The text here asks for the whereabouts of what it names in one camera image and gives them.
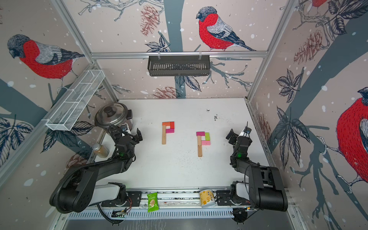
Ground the slanted wood block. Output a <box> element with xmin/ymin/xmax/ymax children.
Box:
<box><xmin>197</xmin><ymin>145</ymin><xmax>203</xmax><ymax>157</ymax></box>

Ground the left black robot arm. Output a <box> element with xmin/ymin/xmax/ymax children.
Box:
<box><xmin>49</xmin><ymin>125</ymin><xmax>143</xmax><ymax>214</ymax></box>

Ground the thin wood block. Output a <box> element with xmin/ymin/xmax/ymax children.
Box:
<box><xmin>162</xmin><ymin>125</ymin><xmax>166</xmax><ymax>136</ymax></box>

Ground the natural wood block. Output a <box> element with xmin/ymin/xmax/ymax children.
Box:
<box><xmin>197</xmin><ymin>136</ymin><xmax>202</xmax><ymax>146</ymax></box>

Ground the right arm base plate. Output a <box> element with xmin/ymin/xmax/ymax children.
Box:
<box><xmin>215</xmin><ymin>181</ymin><xmax>251</xmax><ymax>206</ymax></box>

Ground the wide wood block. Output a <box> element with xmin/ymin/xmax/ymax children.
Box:
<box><xmin>162</xmin><ymin>134</ymin><xmax>166</xmax><ymax>145</ymax></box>

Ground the white wire mesh basket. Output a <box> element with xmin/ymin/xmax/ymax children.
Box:
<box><xmin>46</xmin><ymin>70</ymin><xmax>105</xmax><ymax>131</ymax></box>

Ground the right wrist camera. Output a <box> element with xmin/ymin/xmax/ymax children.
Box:
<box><xmin>239</xmin><ymin>131</ymin><xmax>250</xmax><ymax>138</ymax></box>

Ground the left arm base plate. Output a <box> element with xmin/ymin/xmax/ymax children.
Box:
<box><xmin>101</xmin><ymin>191</ymin><xmax>142</xmax><ymax>208</ymax></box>

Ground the green block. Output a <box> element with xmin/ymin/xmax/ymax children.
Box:
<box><xmin>205</xmin><ymin>132</ymin><xmax>210</xmax><ymax>141</ymax></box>

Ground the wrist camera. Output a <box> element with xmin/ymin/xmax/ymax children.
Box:
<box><xmin>120</xmin><ymin>124</ymin><xmax>131</xmax><ymax>134</ymax></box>
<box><xmin>239</xmin><ymin>131</ymin><xmax>250</xmax><ymax>138</ymax></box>

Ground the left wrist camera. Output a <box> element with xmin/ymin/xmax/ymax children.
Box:
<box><xmin>120</xmin><ymin>124</ymin><xmax>131</xmax><ymax>134</ymax></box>

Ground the green snack packet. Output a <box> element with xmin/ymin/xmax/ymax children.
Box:
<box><xmin>147</xmin><ymin>193</ymin><xmax>159</xmax><ymax>213</ymax></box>

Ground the black hanging wall basket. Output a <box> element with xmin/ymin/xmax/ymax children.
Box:
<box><xmin>148</xmin><ymin>55</ymin><xmax>210</xmax><ymax>77</ymax></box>

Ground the glass spice jar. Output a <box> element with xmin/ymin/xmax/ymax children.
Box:
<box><xmin>93</xmin><ymin>143</ymin><xmax>109</xmax><ymax>158</ymax></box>

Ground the light pink block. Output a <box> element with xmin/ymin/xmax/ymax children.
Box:
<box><xmin>201</xmin><ymin>140</ymin><xmax>211</xmax><ymax>146</ymax></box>

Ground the yellow snack can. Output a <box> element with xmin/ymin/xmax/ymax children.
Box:
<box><xmin>199</xmin><ymin>189</ymin><xmax>216</xmax><ymax>208</ymax></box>

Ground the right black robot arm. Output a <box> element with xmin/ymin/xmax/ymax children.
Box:
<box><xmin>226</xmin><ymin>127</ymin><xmax>288</xmax><ymax>212</ymax></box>

